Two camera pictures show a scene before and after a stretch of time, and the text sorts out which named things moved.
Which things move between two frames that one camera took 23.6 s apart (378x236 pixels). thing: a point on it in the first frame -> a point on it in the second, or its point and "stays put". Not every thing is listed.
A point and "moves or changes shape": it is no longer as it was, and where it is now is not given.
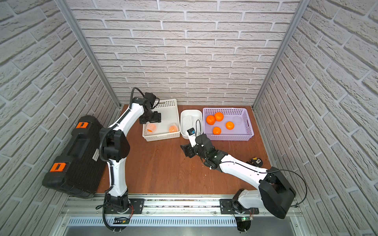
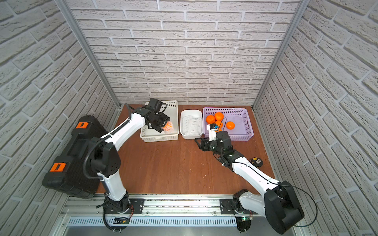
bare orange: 219,116 stays put
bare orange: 210,120 stays put
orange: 173,128 moves or changes shape
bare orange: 230,125 stays put
